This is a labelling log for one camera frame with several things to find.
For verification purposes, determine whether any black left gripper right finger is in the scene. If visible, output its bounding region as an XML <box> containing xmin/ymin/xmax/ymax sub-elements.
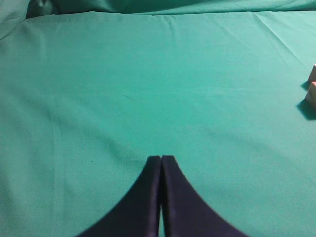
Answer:
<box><xmin>161</xmin><ymin>156</ymin><xmax>244</xmax><ymax>237</ymax></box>

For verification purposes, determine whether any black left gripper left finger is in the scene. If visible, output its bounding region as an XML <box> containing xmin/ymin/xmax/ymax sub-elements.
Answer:
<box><xmin>79</xmin><ymin>156</ymin><xmax>161</xmax><ymax>237</ymax></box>

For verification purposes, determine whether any pink cube column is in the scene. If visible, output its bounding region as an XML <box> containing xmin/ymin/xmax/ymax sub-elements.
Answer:
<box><xmin>305</xmin><ymin>81</ymin><xmax>316</xmax><ymax>109</ymax></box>
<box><xmin>308</xmin><ymin>64</ymin><xmax>316</xmax><ymax>83</ymax></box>

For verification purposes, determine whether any green cloth backdrop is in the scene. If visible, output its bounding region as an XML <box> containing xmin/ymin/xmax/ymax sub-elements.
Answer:
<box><xmin>0</xmin><ymin>0</ymin><xmax>316</xmax><ymax>39</ymax></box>

